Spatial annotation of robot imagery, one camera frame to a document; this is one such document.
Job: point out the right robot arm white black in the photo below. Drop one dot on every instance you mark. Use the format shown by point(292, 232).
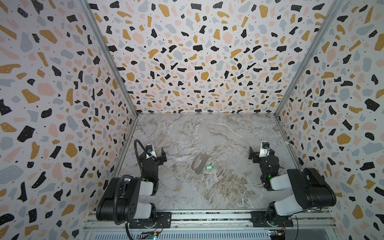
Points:
point(310, 190)

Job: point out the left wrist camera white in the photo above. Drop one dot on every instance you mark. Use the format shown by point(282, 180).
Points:
point(150, 153)

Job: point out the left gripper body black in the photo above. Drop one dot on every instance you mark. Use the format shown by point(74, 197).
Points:
point(158, 162)

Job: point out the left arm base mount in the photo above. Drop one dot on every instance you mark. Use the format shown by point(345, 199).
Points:
point(160, 220)

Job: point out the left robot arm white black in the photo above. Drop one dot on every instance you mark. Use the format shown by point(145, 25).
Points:
point(120, 202)

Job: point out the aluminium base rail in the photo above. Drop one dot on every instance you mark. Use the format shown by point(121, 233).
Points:
point(195, 220)

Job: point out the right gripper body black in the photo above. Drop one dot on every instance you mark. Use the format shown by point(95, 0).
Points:
point(262, 162)

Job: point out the white perforated cable duct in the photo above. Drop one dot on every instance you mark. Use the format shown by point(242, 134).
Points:
point(186, 235)

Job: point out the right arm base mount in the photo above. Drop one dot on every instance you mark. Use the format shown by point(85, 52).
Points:
point(264, 219)

